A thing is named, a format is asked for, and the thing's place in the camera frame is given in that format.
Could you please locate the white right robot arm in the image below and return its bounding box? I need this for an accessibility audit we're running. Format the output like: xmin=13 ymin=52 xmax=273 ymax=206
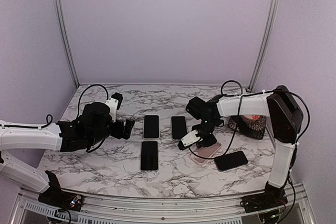
xmin=178 ymin=86 xmax=306 ymax=207

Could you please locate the aluminium right corner post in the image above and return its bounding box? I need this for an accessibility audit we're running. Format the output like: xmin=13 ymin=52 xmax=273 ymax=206
xmin=248 ymin=0 xmax=279 ymax=91

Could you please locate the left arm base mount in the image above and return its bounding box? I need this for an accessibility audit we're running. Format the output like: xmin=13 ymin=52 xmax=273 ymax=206
xmin=38 ymin=171 xmax=83 ymax=212

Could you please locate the aluminium corner post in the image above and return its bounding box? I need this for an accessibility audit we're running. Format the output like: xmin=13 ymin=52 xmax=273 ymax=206
xmin=54 ymin=0 xmax=80 ymax=89
xmin=248 ymin=0 xmax=279 ymax=91

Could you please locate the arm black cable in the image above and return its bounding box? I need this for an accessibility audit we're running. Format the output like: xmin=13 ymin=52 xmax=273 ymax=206
xmin=0 ymin=84 xmax=110 ymax=154
xmin=193 ymin=80 xmax=310 ymax=204

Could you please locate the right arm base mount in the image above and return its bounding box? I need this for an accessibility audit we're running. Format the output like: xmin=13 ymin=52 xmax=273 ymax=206
xmin=240 ymin=183 xmax=288 ymax=213

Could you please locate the red white patterned bowl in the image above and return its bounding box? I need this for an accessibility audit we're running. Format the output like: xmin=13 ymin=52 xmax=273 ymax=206
xmin=241 ymin=115 xmax=260 ymax=122

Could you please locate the clear magsafe phone case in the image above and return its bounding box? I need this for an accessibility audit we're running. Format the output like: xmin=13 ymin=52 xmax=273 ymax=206
xmin=170 ymin=115 xmax=188 ymax=141

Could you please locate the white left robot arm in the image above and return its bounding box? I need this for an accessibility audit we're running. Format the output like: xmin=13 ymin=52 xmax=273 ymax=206
xmin=1 ymin=101 xmax=135 ymax=206

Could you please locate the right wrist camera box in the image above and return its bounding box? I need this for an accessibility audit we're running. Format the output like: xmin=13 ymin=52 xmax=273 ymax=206
xmin=177 ymin=130 xmax=202 ymax=151

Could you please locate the pink phone case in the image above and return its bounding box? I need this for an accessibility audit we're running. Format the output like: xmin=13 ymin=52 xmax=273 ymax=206
xmin=189 ymin=142 xmax=222 ymax=165

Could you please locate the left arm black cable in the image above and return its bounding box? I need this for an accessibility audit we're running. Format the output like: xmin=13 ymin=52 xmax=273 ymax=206
xmin=0 ymin=84 xmax=110 ymax=154

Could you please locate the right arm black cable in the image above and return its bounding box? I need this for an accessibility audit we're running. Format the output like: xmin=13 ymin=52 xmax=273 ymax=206
xmin=193 ymin=80 xmax=310 ymax=204

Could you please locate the aluminium front rail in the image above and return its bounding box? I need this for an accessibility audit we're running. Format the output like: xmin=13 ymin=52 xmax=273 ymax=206
xmin=9 ymin=184 xmax=316 ymax=223

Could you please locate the aluminium left corner post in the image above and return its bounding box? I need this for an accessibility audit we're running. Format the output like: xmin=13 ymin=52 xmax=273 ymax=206
xmin=54 ymin=0 xmax=80 ymax=89

